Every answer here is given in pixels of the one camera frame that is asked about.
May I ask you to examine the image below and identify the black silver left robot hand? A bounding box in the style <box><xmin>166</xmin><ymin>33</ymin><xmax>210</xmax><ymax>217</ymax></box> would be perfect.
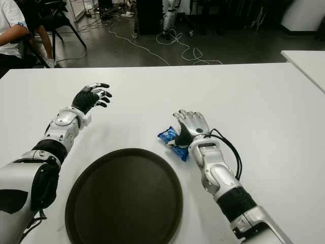
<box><xmin>71</xmin><ymin>82</ymin><xmax>113</xmax><ymax>114</ymax></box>

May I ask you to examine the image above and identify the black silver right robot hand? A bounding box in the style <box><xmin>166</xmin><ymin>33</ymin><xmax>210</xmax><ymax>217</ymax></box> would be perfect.
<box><xmin>169</xmin><ymin>109</ymin><xmax>212</xmax><ymax>148</ymax></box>

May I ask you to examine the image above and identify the blue Oreo packet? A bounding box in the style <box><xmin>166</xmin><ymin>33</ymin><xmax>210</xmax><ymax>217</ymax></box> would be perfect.
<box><xmin>157</xmin><ymin>126</ymin><xmax>190</xmax><ymax>162</ymax></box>

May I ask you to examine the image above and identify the black folding chair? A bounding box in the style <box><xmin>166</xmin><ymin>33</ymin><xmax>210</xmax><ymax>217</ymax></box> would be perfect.
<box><xmin>19</xmin><ymin>0</ymin><xmax>87</xmax><ymax>68</ymax></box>

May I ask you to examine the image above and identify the white cabinet panel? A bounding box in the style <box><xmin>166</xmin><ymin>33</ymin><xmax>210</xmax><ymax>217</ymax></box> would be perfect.
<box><xmin>71</xmin><ymin>0</ymin><xmax>87</xmax><ymax>22</ymax></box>

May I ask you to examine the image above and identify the black stand with caster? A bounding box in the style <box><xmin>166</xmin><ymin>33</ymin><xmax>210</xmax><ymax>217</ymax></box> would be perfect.
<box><xmin>181</xmin><ymin>0</ymin><xmax>224</xmax><ymax>36</ymax></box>

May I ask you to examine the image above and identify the dark brown round tray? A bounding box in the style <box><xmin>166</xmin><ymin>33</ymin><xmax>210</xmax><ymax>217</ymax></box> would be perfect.
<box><xmin>64</xmin><ymin>148</ymin><xmax>184</xmax><ymax>244</ymax></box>

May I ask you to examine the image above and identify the seated person in white shirt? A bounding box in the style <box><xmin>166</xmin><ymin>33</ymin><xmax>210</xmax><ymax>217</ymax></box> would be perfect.
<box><xmin>0</xmin><ymin>0</ymin><xmax>57</xmax><ymax>77</ymax></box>

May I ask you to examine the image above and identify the black cabinet on casters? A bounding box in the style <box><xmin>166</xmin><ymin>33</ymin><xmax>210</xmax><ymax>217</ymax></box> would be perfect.
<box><xmin>131</xmin><ymin>0</ymin><xmax>165</xmax><ymax>39</ymax></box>

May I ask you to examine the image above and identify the silver robot leg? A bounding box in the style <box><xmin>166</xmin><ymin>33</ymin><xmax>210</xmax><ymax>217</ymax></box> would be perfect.
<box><xmin>162</xmin><ymin>0</ymin><xmax>181</xmax><ymax>39</ymax></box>

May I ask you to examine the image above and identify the folded metal stand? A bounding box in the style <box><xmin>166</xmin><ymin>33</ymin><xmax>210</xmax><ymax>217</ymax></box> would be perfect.
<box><xmin>250</xmin><ymin>5</ymin><xmax>265</xmax><ymax>29</ymax></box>

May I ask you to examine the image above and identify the white side table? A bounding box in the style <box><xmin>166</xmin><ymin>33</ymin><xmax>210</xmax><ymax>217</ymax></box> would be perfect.
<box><xmin>280</xmin><ymin>50</ymin><xmax>325</xmax><ymax>94</ymax></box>

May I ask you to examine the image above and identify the grey floor cable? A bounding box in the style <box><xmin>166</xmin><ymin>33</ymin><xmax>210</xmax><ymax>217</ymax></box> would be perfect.
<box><xmin>54</xmin><ymin>47</ymin><xmax>87</xmax><ymax>64</ymax></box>

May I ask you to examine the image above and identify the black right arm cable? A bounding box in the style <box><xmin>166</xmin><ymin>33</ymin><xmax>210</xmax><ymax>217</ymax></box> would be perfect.
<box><xmin>209</xmin><ymin>128</ymin><xmax>243</xmax><ymax>181</ymax></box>

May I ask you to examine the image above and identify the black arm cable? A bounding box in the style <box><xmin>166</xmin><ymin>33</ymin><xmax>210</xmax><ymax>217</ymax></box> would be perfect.
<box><xmin>22</xmin><ymin>209</ymin><xmax>49</xmax><ymax>242</ymax></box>
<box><xmin>209</xmin><ymin>128</ymin><xmax>243</xmax><ymax>181</ymax></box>

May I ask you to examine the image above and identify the looped white floor cable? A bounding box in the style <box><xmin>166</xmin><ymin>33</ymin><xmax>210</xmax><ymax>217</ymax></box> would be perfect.
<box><xmin>155</xmin><ymin>27</ymin><xmax>224</xmax><ymax>66</ymax></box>

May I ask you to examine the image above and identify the long white floor cable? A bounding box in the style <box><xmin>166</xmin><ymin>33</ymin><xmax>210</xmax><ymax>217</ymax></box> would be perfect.
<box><xmin>108</xmin><ymin>20</ymin><xmax>171</xmax><ymax>67</ymax></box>

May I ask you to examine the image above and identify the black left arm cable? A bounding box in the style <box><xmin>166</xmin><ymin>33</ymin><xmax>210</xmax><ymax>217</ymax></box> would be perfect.
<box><xmin>22</xmin><ymin>209</ymin><xmax>49</xmax><ymax>242</ymax></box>

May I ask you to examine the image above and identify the white curved pedestal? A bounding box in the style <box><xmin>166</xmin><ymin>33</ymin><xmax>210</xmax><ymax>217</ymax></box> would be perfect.
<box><xmin>280</xmin><ymin>0</ymin><xmax>325</xmax><ymax>33</ymax></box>

